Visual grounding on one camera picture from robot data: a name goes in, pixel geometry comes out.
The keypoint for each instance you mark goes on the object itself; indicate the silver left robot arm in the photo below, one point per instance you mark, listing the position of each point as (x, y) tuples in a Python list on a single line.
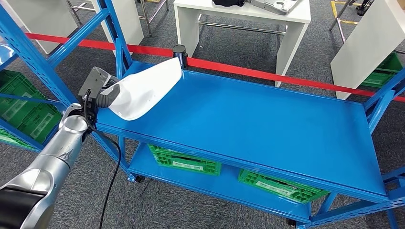
[(60, 148)]

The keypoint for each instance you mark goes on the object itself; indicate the large green plastic crate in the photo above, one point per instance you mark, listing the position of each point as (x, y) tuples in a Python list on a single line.
[(19, 85)]

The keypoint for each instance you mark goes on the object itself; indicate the white plastic body panel part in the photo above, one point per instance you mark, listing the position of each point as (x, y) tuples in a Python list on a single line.
[(142, 88)]

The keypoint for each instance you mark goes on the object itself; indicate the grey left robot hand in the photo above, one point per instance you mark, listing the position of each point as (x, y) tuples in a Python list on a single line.
[(114, 91)]

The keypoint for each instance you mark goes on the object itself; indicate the black barrier post head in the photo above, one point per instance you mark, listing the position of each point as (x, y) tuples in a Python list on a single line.
[(183, 52)]

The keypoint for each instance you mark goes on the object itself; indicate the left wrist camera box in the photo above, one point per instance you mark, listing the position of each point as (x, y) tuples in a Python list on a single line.
[(91, 80)]

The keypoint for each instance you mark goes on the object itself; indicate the steel table frame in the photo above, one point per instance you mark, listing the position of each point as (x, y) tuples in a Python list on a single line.
[(146, 15)]

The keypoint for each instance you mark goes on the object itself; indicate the black bag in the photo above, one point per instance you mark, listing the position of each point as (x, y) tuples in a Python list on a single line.
[(227, 2)]

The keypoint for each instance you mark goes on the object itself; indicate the blue metal storage rack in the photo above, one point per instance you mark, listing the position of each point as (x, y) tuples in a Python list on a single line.
[(31, 57)]

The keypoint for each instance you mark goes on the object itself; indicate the red barrier belt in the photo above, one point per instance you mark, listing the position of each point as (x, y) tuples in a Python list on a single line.
[(237, 70)]

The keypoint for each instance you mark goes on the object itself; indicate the blue metal shelf cart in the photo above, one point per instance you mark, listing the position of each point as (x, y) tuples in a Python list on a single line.
[(253, 126)]

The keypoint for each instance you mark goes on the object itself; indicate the yellow floor tape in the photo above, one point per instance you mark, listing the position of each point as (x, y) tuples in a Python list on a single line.
[(333, 9)]

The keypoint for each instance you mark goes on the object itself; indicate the white table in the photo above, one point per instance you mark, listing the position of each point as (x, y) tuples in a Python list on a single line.
[(253, 14), (38, 19), (370, 41)]

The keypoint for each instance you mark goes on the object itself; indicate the grey metal tray part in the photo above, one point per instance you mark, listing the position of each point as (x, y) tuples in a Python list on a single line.
[(275, 5)]

